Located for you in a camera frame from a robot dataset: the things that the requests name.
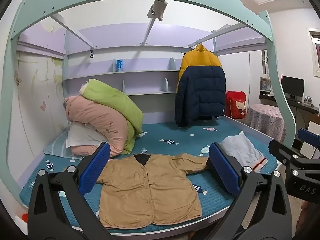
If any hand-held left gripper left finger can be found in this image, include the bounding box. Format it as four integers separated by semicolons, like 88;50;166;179
27;142;118;240

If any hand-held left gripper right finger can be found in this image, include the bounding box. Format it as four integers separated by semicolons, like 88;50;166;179
206;142;297;240

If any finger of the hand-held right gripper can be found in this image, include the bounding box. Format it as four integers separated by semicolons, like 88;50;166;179
268;139;304;167
297;128;320;160

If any tan button-up jacket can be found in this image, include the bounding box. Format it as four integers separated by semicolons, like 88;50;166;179
96;153;213;229

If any person's right forearm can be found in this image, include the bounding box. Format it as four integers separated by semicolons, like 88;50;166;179
297;202;320;240

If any folded grey white cloth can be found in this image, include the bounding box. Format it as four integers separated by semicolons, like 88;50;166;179
219;134;269;174

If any dark desk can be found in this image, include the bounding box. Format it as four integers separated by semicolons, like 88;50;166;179
259;90;320;160

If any white pillow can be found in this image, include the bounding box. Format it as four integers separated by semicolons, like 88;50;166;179
66;122;105;148

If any light blue striped pillow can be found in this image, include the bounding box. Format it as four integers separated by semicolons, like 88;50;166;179
44;127;83;159

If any pink quilt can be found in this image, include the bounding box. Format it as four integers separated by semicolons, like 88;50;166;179
64;96;130;158

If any black computer monitor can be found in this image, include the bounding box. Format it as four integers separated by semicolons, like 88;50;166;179
281;75;305;102

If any red cartoon cushion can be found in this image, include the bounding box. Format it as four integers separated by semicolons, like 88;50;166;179
226;91;247;119

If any green quilt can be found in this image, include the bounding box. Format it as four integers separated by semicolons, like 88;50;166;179
79;79;144;155

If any yellow and navy puffer jacket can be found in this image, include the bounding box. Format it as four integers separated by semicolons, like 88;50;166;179
174;44;227;127

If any grey hanging plush toy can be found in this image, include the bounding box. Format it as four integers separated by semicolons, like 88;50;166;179
147;0;168;22

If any white framed wall picture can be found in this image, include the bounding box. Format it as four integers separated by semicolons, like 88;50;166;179
307;27;320;77

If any lavender wall shelf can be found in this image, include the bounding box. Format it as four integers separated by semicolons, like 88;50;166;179
62;57;181;97

